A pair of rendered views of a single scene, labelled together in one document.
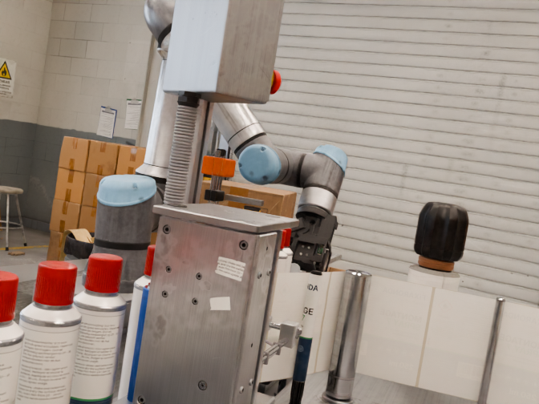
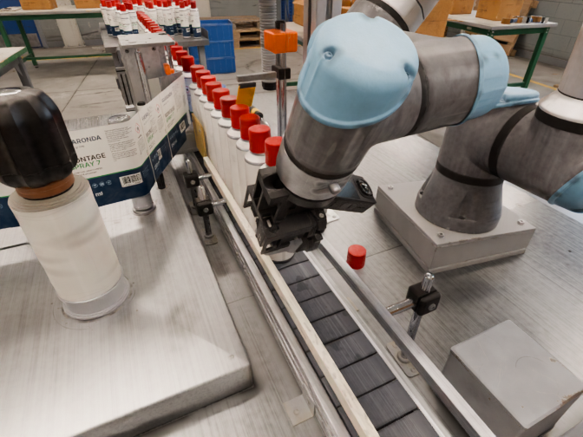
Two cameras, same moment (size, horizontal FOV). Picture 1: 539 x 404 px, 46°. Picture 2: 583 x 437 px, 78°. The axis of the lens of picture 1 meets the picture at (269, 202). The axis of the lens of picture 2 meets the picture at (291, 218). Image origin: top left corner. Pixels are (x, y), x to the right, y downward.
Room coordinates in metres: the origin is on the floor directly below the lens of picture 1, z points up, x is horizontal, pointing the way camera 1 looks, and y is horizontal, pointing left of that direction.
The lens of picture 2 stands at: (1.54, -0.33, 1.28)
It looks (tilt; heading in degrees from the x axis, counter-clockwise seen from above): 36 degrees down; 137
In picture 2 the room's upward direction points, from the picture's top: straight up
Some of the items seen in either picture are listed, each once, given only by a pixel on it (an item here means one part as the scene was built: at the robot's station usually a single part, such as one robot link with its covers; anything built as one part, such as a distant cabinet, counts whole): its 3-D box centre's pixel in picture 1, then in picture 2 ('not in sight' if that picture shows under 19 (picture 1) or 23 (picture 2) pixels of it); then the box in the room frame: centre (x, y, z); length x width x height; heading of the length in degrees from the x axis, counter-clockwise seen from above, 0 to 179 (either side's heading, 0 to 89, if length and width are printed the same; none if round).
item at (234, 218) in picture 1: (230, 216); (145, 39); (0.66, 0.04, 1.14); 0.14 x 0.11 x 0.01; 162
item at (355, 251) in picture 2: not in sight; (356, 256); (1.26, 0.09, 0.85); 0.03 x 0.03 x 0.03
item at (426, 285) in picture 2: not in sight; (402, 327); (1.42, -0.04, 0.91); 0.07 x 0.03 x 0.16; 72
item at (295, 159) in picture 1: (278, 166); (422, 81); (1.37, -0.01, 1.19); 0.11 x 0.11 x 0.08; 74
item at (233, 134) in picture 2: not in sight; (244, 161); (1.04, 0.01, 0.98); 0.05 x 0.05 x 0.20
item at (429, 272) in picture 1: (431, 289); (60, 213); (1.07, -0.29, 1.03); 0.09 x 0.09 x 0.30
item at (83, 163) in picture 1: (137, 216); not in sight; (5.32, 1.07, 0.57); 1.20 x 0.85 x 1.14; 155
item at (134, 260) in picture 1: (120, 262); (462, 188); (1.33, 0.29, 0.94); 0.15 x 0.15 x 0.10
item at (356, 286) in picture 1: (348, 336); (132, 166); (0.90, -0.14, 0.97); 0.05 x 0.05 x 0.19
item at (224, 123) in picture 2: not in sight; (234, 149); (0.98, 0.03, 0.98); 0.05 x 0.05 x 0.20
